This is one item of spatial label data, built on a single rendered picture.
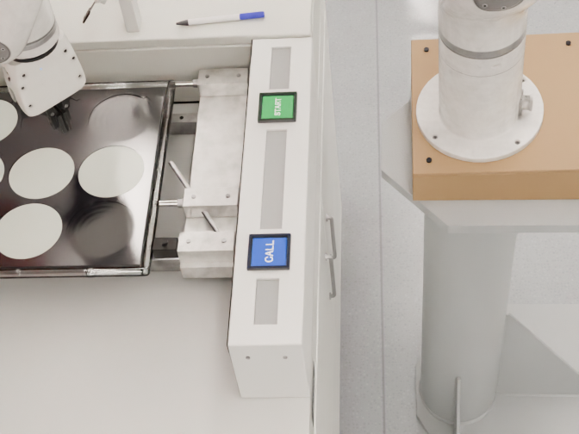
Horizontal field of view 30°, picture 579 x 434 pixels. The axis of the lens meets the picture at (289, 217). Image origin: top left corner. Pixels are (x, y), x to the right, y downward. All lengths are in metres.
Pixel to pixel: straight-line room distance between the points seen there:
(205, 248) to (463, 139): 0.42
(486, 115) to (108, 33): 0.61
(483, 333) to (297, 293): 0.72
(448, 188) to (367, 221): 1.04
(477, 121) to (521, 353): 0.76
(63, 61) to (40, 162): 0.21
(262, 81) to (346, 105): 1.28
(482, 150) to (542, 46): 0.23
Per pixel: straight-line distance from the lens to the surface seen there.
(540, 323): 2.49
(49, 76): 1.54
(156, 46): 1.74
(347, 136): 2.83
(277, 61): 1.67
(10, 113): 1.78
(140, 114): 1.71
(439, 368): 2.17
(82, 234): 1.58
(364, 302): 2.52
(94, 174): 1.65
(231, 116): 1.70
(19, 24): 1.35
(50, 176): 1.67
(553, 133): 1.65
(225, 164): 1.64
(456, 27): 1.46
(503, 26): 1.45
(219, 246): 1.51
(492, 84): 1.53
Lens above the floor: 2.12
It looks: 52 degrees down
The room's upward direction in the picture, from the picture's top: 8 degrees counter-clockwise
